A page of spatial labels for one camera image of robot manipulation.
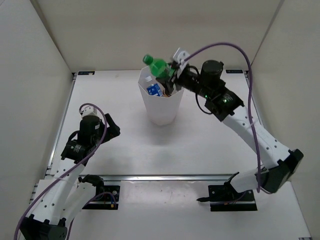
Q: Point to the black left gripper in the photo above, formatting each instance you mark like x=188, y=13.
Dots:
x=112, y=131

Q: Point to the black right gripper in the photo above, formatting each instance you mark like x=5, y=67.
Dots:
x=167, y=83

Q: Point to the green plastic bottle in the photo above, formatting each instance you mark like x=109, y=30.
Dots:
x=158, y=67

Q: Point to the clear bottle blue label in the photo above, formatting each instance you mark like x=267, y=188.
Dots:
x=152, y=87

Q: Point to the clear bottle black label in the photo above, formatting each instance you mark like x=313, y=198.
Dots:
x=166, y=93

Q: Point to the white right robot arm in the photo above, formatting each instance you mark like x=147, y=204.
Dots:
x=276, y=162

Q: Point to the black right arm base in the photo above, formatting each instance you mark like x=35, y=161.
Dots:
x=223, y=198

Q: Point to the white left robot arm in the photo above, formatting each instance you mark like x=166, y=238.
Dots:
x=55, y=210

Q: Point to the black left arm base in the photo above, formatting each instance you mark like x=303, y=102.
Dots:
x=106, y=196

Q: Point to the white octagonal plastic bin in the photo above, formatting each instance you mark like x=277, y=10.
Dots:
x=160, y=110

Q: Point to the right table corner label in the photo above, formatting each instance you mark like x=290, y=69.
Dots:
x=234, y=71

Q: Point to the table corner label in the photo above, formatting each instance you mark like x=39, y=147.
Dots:
x=86, y=73
x=234, y=71

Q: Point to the left table corner label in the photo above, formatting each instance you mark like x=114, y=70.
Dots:
x=86, y=73

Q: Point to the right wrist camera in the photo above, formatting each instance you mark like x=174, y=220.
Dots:
x=181, y=55

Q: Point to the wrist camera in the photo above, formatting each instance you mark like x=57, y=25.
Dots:
x=181, y=55
x=88, y=111

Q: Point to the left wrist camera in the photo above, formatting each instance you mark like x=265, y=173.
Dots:
x=88, y=111

